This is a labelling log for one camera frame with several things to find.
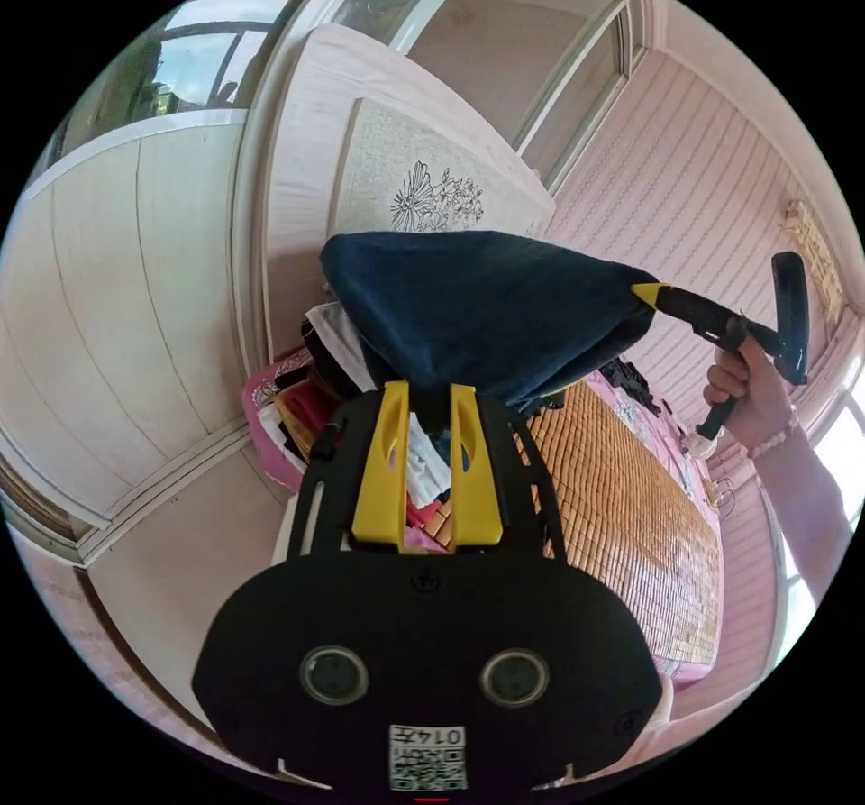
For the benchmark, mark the blue jeans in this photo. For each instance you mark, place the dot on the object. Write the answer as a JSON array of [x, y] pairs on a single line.
[[486, 311]]

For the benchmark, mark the person's right forearm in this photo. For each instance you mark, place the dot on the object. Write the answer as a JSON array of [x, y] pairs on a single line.
[[804, 507]]

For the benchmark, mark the window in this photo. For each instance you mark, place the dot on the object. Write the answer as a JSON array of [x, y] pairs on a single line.
[[196, 68]]

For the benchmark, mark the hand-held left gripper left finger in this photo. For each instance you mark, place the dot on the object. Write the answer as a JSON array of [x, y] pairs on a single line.
[[378, 480]]

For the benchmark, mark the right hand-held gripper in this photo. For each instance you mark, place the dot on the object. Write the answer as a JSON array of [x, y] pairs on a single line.
[[703, 318]]

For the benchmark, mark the person's right hand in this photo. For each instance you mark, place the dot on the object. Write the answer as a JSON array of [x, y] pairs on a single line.
[[760, 406]]

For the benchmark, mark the black garment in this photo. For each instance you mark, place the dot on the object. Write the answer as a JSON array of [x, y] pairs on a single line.
[[632, 382]]

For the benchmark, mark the pile of clothes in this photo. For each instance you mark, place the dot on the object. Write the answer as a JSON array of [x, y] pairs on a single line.
[[317, 406]]

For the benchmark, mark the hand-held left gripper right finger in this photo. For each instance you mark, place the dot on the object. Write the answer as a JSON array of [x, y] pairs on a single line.
[[474, 487]]

